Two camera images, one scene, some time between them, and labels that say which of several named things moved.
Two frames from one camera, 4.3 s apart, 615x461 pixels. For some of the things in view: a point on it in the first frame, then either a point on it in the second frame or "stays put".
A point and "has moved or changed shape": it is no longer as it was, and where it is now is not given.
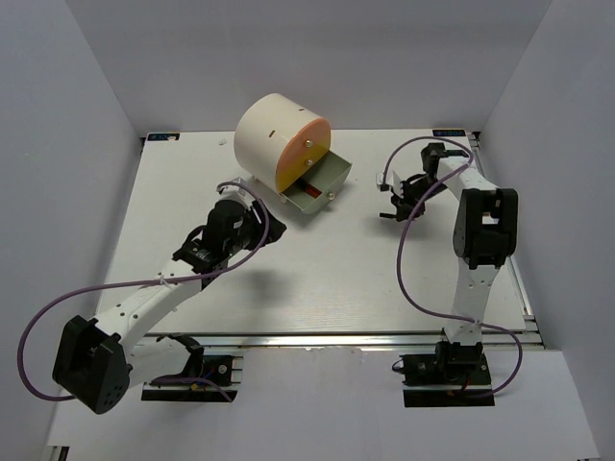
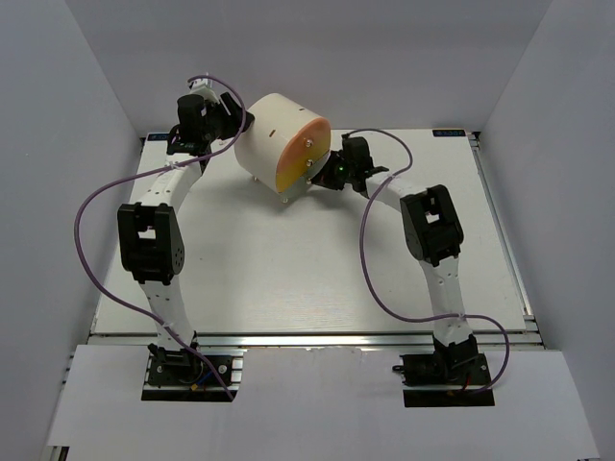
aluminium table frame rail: (532, 338) stays put
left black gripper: (259, 228) → (233, 122)
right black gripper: (404, 206) → (325, 177)
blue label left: (159, 136) stays put
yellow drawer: (293, 163) stays put
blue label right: (449, 133) stays put
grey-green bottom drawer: (315, 191) has moved or changed shape
